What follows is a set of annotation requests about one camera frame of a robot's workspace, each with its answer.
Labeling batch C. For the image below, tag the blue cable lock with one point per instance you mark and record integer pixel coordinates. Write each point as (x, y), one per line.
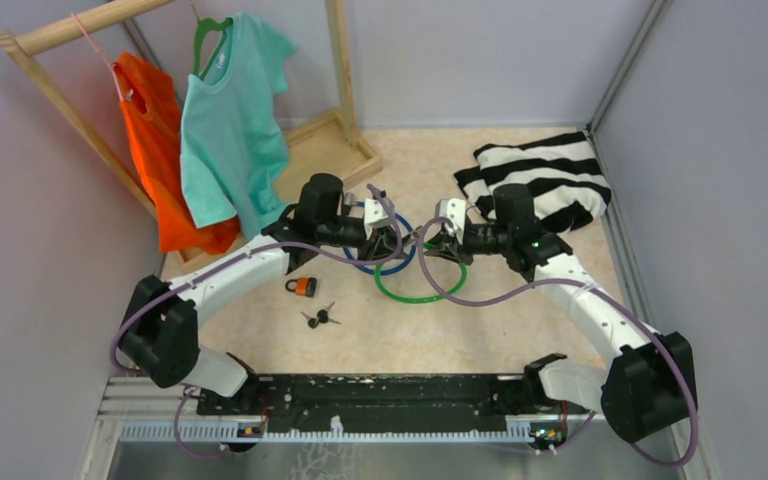
(349, 202)

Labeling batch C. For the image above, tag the black white striped cloth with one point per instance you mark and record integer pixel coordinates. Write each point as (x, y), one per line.
(561, 172)

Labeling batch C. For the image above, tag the teal t-shirt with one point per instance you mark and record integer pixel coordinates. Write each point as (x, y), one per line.
(232, 147)

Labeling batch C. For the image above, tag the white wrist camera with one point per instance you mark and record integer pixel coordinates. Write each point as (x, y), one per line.
(377, 214)
(453, 211)

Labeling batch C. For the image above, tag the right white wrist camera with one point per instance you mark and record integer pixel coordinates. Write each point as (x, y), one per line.
(453, 211)

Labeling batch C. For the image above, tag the black keys bunch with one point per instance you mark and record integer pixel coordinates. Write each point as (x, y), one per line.
(321, 317)

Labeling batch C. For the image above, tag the green cable lock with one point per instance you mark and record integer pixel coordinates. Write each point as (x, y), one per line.
(378, 274)

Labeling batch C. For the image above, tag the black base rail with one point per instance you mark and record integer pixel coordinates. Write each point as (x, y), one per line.
(384, 404)

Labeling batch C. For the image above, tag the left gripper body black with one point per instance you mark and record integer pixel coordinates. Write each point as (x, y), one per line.
(369, 249)

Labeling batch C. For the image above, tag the orange garment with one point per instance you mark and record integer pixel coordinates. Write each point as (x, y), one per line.
(152, 119)

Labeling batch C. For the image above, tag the wooden clothes rack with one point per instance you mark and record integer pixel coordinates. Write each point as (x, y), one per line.
(329, 143)

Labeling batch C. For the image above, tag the orange padlock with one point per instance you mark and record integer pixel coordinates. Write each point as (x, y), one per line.
(302, 286)

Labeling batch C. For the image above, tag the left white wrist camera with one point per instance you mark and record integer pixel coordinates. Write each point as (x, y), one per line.
(377, 214)

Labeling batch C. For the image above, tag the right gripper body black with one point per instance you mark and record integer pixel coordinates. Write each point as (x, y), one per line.
(460, 253)

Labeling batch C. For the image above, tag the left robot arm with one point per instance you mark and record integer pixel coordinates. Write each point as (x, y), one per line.
(159, 335)

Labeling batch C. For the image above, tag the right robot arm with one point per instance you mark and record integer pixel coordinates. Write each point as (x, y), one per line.
(647, 381)

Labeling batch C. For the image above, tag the pink hanger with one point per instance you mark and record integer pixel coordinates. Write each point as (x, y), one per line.
(110, 66)

